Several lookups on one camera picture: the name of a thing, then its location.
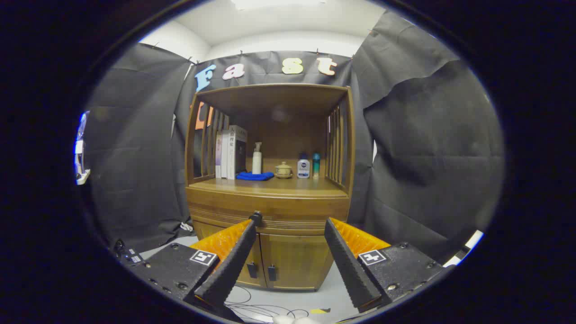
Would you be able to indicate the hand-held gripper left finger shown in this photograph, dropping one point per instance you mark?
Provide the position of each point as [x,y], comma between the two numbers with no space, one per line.
[229,270]

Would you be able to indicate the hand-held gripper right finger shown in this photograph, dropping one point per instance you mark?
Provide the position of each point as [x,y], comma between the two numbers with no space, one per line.
[348,270]

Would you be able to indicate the black drawer knob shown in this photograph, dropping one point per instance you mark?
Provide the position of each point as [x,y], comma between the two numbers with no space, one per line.
[257,217]

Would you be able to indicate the wooden drawer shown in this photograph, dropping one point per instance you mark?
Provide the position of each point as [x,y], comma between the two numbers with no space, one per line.
[292,207]

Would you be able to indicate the wooden countertop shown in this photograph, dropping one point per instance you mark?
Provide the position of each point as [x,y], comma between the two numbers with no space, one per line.
[288,185]

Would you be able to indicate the wooden cabinet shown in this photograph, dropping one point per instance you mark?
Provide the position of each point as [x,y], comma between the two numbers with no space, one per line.
[279,99]

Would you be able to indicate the yellow floor tape piece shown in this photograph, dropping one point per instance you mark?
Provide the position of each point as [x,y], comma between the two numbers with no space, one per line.
[319,311]

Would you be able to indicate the blue cloth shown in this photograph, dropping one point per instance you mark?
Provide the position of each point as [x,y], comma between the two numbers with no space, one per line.
[254,176]

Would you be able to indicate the black floor device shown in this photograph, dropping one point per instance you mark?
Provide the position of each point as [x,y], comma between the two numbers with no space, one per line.
[128,254]

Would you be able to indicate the slim teal bottle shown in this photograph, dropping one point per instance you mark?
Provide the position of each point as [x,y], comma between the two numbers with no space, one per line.
[316,165]

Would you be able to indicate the white lotion bottle blue cap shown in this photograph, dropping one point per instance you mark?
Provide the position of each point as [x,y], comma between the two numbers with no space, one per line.
[303,168]

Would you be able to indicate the white pump bottle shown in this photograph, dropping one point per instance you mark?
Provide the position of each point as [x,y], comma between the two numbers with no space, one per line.
[257,162]

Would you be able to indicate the lidded ceramic tea bowl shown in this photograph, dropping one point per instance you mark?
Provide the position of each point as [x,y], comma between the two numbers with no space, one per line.
[283,171]

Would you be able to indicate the white book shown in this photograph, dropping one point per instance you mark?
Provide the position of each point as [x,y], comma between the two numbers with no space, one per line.
[224,155]

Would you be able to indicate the pale purple book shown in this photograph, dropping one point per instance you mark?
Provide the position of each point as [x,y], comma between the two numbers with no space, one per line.
[218,155]

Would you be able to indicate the book with dark portrait cover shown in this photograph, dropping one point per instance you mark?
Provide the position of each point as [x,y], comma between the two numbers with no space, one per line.
[238,153]

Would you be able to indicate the white striped panel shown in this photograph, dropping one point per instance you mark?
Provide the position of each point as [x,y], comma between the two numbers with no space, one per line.
[465,249]

